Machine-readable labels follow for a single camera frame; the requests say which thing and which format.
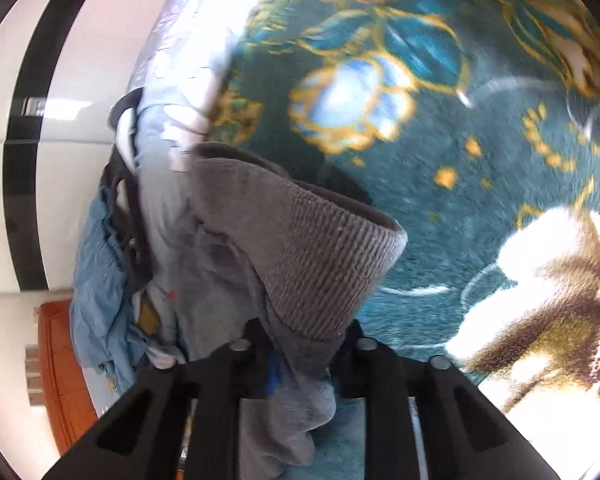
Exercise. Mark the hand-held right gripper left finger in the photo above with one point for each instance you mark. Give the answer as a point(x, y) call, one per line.
point(255, 365)

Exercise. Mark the light grey garment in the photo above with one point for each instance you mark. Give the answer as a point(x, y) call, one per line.
point(165, 210)

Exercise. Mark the blue garment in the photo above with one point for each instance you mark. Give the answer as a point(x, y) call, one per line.
point(100, 285)

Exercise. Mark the carved wooden headboard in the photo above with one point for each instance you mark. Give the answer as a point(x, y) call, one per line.
point(65, 385)

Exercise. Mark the white wardrobe with black stripe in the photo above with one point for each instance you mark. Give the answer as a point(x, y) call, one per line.
point(80, 60)

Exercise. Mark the black and white garment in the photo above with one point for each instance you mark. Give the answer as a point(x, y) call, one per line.
point(130, 240)

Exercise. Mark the teal floral blanket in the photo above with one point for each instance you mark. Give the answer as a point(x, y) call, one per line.
point(430, 210)

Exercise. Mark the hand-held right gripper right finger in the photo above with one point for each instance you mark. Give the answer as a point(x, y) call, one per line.
point(347, 370)

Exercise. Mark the grey wall fixture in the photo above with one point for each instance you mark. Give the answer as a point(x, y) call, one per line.
point(35, 375)

